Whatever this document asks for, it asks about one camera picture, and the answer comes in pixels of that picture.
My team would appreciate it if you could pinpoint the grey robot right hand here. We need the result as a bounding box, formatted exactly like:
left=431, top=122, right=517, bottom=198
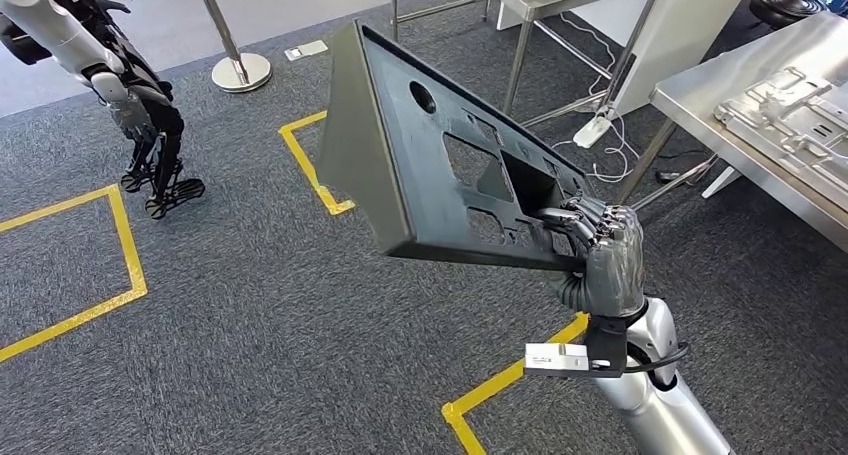
left=533, top=196, right=647, bottom=319

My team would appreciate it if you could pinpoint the black plastic panel part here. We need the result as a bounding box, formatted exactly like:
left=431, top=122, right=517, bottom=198
left=316, top=19, right=594, bottom=273

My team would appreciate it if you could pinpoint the steel workbench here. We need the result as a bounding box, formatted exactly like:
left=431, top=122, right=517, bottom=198
left=616, top=11, right=848, bottom=255

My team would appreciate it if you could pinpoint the white power strip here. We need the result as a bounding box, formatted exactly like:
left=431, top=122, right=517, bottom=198
left=572, top=114, right=614, bottom=150

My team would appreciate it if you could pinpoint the yellow floor tape square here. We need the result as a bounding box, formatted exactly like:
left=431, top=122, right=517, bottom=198
left=278, top=110, right=357, bottom=216
left=440, top=311, right=591, bottom=455
left=0, top=183, right=149, bottom=365

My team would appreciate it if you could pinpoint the stamped silver metal plate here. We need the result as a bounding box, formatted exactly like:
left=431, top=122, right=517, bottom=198
left=712, top=66, right=848, bottom=215

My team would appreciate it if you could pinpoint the white board panel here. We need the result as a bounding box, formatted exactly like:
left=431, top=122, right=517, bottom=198
left=496, top=0, right=757, bottom=119

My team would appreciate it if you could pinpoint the black round ribbed disc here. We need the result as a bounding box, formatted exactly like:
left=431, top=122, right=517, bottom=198
left=748, top=0, right=829, bottom=31

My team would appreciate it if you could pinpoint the silver floor outlet plate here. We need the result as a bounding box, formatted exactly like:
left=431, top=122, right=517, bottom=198
left=284, top=39, right=331, bottom=62

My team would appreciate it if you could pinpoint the chrome stanchion with round base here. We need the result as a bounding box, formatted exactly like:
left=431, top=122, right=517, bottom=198
left=190, top=0, right=274, bottom=94

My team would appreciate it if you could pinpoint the silver black humanoid robot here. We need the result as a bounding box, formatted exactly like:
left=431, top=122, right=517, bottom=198
left=0, top=0, right=207, bottom=221

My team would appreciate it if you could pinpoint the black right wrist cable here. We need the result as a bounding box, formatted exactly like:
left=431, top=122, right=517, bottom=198
left=596, top=341, right=690, bottom=377

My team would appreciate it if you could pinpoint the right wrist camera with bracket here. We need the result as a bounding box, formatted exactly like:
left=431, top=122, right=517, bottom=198
left=523, top=314, right=631, bottom=380

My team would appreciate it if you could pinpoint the white cable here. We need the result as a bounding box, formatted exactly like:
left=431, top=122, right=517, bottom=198
left=553, top=11, right=641, bottom=185

